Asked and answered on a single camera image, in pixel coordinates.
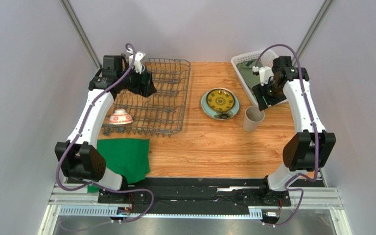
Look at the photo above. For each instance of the yellow patterned plate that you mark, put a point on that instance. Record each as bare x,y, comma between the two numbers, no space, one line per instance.
220,100

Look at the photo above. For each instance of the aluminium frame post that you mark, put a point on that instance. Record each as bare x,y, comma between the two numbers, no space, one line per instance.
314,26
74,19

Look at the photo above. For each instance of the white plastic basket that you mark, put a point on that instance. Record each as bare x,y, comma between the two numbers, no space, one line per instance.
264,60

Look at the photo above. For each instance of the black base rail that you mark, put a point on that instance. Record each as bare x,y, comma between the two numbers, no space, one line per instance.
198,196

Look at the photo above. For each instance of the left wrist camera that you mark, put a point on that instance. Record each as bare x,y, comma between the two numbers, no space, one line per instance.
138,64

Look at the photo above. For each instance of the olive green folded cloth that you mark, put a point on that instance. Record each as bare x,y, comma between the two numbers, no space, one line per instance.
245,69

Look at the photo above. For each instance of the left aluminium frame post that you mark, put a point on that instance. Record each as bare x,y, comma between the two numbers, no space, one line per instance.
74,19

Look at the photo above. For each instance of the red white patterned bowl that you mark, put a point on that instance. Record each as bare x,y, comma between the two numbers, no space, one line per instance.
120,117

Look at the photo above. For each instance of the dark green cloth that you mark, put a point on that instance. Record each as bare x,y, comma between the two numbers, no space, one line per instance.
127,157

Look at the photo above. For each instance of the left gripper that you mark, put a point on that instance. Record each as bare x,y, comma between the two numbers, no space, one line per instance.
148,87

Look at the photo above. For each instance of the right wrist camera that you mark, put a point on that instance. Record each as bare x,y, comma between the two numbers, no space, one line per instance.
264,74

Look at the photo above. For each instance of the grey wire dish rack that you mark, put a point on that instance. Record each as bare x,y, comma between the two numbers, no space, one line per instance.
163,112

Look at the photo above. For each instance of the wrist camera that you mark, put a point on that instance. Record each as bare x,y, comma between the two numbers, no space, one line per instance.
138,64
264,74

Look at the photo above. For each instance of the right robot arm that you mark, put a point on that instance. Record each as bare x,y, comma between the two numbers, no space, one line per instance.
310,147

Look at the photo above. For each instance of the right aluminium frame post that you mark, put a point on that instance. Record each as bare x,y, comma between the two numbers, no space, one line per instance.
314,26

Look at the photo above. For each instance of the beige cup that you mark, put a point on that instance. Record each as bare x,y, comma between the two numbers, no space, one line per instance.
253,118

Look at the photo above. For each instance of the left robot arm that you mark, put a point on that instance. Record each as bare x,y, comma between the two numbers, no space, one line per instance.
78,157

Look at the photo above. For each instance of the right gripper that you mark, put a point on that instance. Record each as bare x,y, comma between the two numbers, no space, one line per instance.
263,95

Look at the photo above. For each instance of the light blue flower plate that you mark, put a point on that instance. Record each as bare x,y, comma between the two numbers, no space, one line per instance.
219,115

